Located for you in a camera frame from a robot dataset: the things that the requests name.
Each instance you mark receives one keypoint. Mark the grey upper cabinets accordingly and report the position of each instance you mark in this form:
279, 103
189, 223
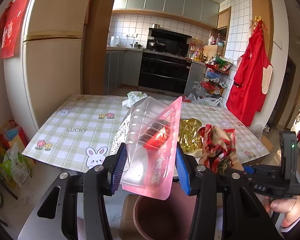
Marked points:
205, 11

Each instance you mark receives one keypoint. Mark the white green shopping bag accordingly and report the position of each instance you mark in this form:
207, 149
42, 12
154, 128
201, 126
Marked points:
213, 102

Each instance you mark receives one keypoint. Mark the black wok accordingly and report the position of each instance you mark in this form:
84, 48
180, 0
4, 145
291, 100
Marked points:
157, 46

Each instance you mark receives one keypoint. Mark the red hanging apron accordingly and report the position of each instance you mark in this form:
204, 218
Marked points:
252, 79

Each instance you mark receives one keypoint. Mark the black oven range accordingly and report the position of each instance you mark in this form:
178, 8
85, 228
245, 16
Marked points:
166, 72

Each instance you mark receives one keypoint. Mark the white plastic bag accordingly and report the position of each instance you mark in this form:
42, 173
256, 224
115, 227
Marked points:
133, 97

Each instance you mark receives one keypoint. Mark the wire storage rack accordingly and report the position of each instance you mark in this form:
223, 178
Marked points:
215, 76

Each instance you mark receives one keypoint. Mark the grey lower cabinets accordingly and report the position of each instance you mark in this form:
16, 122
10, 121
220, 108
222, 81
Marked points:
121, 69

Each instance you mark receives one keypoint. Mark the white foam net roll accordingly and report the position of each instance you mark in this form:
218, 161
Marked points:
121, 135

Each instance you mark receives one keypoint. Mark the cream refrigerator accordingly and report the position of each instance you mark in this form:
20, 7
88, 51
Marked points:
46, 67

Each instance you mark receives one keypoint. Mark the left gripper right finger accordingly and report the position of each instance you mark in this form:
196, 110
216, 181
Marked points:
243, 216

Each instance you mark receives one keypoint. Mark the white electric kettle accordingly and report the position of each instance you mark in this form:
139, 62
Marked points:
114, 41

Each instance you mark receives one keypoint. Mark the red brown wrapper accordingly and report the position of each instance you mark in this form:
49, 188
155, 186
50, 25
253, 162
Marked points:
219, 149

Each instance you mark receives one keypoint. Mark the pink clear blister package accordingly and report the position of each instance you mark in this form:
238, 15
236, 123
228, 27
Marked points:
151, 145

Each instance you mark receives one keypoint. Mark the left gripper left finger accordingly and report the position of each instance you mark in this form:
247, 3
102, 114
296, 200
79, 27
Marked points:
55, 215

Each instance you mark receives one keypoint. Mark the red fabric banner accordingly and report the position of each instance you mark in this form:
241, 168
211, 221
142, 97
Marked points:
10, 24

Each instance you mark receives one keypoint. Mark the person right hand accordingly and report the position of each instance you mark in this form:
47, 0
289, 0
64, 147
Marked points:
289, 207

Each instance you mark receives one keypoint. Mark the grey cabinets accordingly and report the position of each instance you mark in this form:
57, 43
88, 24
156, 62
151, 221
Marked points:
121, 69
205, 11

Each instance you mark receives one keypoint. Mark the gold foil wrapper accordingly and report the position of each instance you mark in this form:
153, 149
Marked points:
189, 138

